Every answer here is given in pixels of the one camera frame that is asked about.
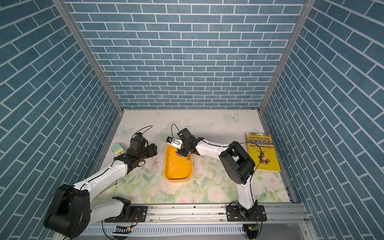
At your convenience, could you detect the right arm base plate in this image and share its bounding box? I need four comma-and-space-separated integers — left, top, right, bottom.
226, 205, 267, 222

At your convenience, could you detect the aluminium mounting rail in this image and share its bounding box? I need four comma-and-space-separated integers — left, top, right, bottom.
83, 203, 310, 226

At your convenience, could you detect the white slotted cable duct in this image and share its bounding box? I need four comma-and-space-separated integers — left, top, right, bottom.
81, 224, 244, 237

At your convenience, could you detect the yellow plastic storage box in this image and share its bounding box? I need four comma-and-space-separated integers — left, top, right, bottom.
164, 146, 193, 183

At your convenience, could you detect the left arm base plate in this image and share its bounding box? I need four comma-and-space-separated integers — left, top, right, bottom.
104, 206, 148, 224

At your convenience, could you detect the small green white box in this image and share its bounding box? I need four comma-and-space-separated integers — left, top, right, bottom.
111, 143, 126, 157

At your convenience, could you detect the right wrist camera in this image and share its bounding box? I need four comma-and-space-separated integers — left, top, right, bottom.
166, 137, 183, 149

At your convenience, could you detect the floral table mat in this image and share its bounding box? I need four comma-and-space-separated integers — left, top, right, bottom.
95, 109, 291, 205

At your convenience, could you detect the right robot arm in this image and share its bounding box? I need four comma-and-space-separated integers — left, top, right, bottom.
167, 128, 257, 221

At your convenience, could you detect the yellow book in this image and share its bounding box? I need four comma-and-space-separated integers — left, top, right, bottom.
245, 132, 281, 173

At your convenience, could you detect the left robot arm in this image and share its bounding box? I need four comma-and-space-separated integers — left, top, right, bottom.
43, 133, 158, 239

